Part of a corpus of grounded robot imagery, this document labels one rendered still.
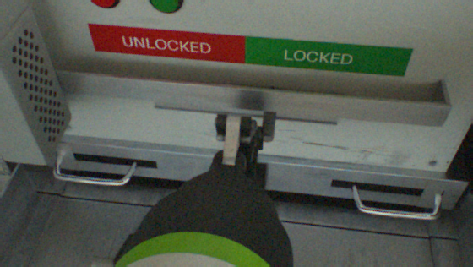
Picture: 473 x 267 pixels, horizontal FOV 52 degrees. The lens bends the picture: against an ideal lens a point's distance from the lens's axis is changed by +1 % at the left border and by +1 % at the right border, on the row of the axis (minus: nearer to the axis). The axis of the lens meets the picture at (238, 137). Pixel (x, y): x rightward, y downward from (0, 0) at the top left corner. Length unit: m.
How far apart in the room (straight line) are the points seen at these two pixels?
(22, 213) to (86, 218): 0.08
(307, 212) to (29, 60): 0.39
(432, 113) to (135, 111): 0.33
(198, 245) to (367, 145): 0.40
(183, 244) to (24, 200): 0.49
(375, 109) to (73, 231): 0.40
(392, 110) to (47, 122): 0.34
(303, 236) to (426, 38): 0.29
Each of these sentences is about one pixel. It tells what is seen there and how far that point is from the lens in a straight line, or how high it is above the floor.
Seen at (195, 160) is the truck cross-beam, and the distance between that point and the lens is 0.61.
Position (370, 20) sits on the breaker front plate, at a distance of 0.47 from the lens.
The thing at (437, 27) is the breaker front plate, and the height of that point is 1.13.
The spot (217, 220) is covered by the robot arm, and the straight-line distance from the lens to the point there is 0.23.
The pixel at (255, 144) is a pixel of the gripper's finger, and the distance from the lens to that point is 0.43.
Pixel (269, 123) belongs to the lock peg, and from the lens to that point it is 0.50.
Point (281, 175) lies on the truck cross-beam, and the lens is 0.61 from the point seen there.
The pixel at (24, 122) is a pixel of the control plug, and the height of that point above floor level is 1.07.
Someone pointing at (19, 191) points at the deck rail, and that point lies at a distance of 0.67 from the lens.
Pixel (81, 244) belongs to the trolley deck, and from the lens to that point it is 0.65.
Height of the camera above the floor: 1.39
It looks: 48 degrees down
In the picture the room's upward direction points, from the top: straight up
